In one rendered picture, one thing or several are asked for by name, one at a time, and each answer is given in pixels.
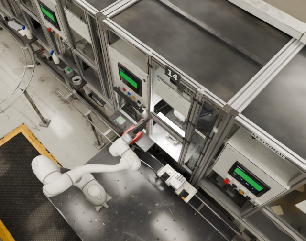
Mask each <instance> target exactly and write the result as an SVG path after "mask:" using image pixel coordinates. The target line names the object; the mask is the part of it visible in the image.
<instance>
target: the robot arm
mask: <svg viewBox="0 0 306 241"><path fill-rule="evenodd" d="M152 118H153V116H152V115H151V114H150V115H149V116H148V117H147V118H146V119H145V120H141V121H140V122H139V123H137V124H136V125H134V126H133V129H132V130H129V131H128V132H126V133H125V134H123V135H122V136H121V137H120V138H118V139H117V140H116V141H115V142H114V143H113V144H112V145H111V147H110V148H109V152H110V153H111V155H113V156H118V155H119V156H120V157H121V159H120V163H119V164H117V165H103V164H87V165H83V166H76V167H75V168H73V169H72V170H71V169H68V168H64V167H61V166H59V165H58V164H57V163H55V162H54V161H52V160H51V159H49V158H48V157H46V156H44V155H40V156H37V157H35V158H34V159H33V161H32V170H33V172H34V173H35V175H36V176H37V178H38V179H39V180H40V181H41V182H42V183H43V185H44V186H43V193H44V194H45V195H46V196H47V197H53V196H56V195H58V194H60V193H62V192H64V191H65V190H67V189H68V188H69V187H71V186H72V185H74V186H76V187H78V188H79V189H80V190H82V192H83V193H84V194H85V196H86V200H88V201H89V202H90V203H91V204H92V206H93V207H94V208H95V209H96V211H99V210H100V209H101V208H102V207H103V206H104V207H105V208H108V205H107V204H106V203H107V202H108V201H109V200H111V199H112V197H111V196H109V195H108V194H107V193H106V192H105V190H104V188H103V187H102V186H101V185H100V184H99V183H98V182H97V181H96V180H95V178H94V177H93V175H92V174H91V173H93V172H101V173H112V172H118V171H121V170H123V169H127V170H128V169H131V170H132V171H137V170H138V169H139V168H140V167H141V162H140V159H139V158H138V156H137V155H136V154H135V152H134V151H132V150H131V149H130V147H129V144H130V143H131V142H132V141H133V139H134V138H135V137H136V136H137V135H136V134H138V133H139V132H140V133H141V132H142V130H143V129H144V128H145V126H146V125H147V122H148V121H149V120H150V119H152Z"/></svg>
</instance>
